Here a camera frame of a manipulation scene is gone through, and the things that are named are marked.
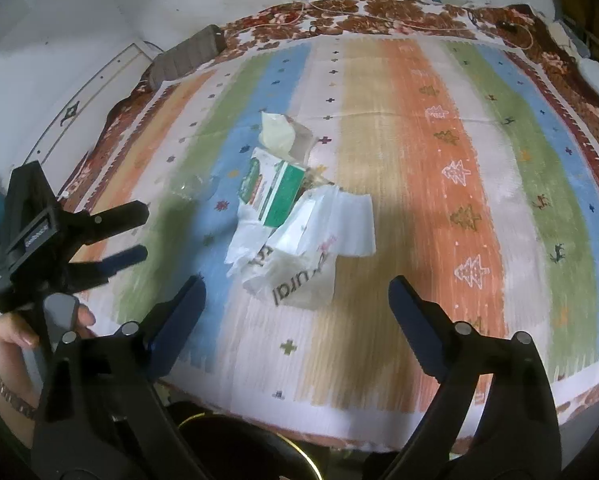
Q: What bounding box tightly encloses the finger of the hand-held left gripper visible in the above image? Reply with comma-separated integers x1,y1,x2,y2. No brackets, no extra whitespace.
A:
74,200,150,251
69,244,149,293

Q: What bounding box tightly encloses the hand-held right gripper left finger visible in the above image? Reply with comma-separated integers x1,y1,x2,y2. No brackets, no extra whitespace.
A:
29,275,210,480

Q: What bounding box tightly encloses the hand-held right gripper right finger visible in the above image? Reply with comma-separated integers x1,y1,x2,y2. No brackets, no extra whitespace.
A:
379,275,563,480

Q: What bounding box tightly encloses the clear plastic container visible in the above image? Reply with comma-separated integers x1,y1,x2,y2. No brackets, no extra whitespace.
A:
168,170,220,211

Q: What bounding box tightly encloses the black round bin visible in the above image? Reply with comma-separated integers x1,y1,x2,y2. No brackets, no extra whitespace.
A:
166,400,330,480

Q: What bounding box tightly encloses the white printed plastic bag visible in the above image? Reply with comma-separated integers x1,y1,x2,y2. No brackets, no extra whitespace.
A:
224,147,377,311

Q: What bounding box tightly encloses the green white carton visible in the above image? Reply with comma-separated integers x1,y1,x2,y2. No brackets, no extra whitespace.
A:
239,120,316,227

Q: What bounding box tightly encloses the cream plastic bag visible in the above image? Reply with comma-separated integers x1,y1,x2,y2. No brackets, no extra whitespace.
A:
259,111,298,161

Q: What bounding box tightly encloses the person's left forearm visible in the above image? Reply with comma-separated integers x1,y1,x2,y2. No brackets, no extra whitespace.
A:
0,372,42,448

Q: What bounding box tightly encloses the person's left hand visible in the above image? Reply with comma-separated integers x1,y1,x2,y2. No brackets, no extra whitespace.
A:
0,304,97,377

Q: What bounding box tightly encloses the white cabinet door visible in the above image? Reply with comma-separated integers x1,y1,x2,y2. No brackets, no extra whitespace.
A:
26,42,156,171

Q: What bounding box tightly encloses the striped colourful mat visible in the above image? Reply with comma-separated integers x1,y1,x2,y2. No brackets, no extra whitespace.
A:
62,35,599,448

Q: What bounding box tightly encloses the brown striped pillow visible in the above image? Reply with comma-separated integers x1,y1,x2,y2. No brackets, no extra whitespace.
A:
149,24,226,90

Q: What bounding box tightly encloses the crumpled yellowish wrapper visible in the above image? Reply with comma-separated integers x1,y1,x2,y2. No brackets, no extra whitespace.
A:
304,165,337,191

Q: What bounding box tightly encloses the white cloth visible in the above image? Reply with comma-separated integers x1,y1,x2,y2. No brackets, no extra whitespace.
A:
577,57,599,101

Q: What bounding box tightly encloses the red floral blanket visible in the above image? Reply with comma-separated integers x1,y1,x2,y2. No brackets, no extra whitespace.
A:
62,0,599,453

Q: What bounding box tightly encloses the white power strip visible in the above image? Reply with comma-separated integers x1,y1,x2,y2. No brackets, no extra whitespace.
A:
547,20,580,48

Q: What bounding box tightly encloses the metal rack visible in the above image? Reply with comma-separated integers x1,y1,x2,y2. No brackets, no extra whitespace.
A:
564,15,599,86

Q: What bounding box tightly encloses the metal wrist bracelet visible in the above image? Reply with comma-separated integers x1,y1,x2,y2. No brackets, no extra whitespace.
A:
0,377,37,421

